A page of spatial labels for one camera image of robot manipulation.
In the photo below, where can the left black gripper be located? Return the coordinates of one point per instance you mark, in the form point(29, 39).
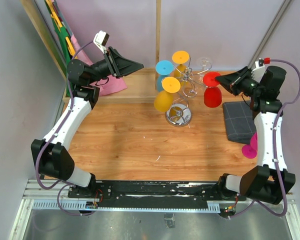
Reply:
point(120, 66)

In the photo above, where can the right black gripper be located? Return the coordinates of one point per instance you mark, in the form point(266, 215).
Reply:
point(233, 81)

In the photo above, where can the red plastic wine glass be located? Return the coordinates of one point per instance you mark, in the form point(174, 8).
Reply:
point(212, 95)

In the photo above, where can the clear wine glass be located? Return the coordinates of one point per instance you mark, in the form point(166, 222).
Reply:
point(205, 63)

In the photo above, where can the blue plastic wine glass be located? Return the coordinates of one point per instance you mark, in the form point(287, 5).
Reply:
point(163, 68)

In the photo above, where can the yellow wine glass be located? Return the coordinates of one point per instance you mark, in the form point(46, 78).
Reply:
point(165, 98)
point(180, 58)

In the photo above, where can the magenta plastic wine glass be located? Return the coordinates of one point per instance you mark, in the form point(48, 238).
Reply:
point(250, 150)

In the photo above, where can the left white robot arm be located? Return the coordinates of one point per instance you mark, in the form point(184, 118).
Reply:
point(50, 155)

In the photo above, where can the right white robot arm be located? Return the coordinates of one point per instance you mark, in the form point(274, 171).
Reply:
point(269, 181)

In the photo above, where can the chrome wine glass rack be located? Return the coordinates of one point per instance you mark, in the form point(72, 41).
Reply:
point(179, 114)

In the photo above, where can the pink garment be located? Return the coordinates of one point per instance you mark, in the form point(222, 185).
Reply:
point(114, 85)

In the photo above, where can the grey folded cloth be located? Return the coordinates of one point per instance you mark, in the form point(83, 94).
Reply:
point(239, 124)

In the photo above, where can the yellow clothes hanger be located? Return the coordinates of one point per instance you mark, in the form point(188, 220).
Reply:
point(62, 27)

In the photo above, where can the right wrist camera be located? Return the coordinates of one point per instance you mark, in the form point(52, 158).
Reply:
point(258, 70)

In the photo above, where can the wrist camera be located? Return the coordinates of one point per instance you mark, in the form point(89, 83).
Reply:
point(258, 70)
point(100, 40)

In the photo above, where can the wooden clothes rack frame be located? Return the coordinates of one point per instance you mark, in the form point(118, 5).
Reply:
point(140, 85)

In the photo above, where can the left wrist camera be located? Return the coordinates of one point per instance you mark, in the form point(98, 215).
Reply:
point(100, 40)

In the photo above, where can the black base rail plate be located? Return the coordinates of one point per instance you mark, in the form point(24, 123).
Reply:
point(154, 196)

